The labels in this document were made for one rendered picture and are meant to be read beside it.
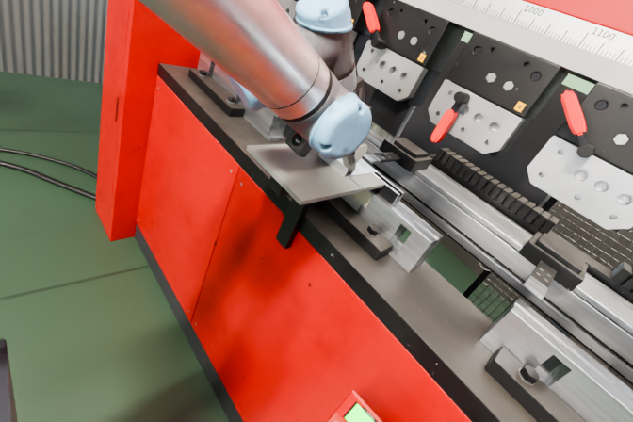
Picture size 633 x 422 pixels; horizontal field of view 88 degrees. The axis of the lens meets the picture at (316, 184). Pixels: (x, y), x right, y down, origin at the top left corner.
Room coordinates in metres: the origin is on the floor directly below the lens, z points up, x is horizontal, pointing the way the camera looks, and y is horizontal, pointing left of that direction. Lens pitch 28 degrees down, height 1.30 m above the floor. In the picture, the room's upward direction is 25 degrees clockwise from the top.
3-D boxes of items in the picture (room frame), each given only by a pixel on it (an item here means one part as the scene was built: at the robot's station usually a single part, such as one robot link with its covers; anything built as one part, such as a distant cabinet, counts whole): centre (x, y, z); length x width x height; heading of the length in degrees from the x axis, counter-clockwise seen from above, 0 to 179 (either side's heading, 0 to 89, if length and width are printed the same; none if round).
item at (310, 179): (0.63, 0.01, 1.00); 0.26 x 0.18 x 0.01; 145
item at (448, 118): (0.61, -0.17, 1.20); 0.04 x 0.02 x 0.10; 145
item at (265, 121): (1.07, 0.37, 0.92); 0.50 x 0.06 x 0.10; 55
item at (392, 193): (0.74, -0.10, 0.98); 0.20 x 0.03 x 0.03; 55
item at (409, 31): (0.77, -0.06, 1.26); 0.15 x 0.09 x 0.17; 55
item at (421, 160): (0.89, -0.16, 1.01); 0.26 x 0.12 x 0.05; 145
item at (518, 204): (0.96, -0.48, 1.02); 0.37 x 0.06 x 0.04; 55
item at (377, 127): (0.75, -0.08, 1.13); 0.10 x 0.02 x 0.10; 55
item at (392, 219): (0.72, -0.12, 0.92); 0.39 x 0.06 x 0.10; 55
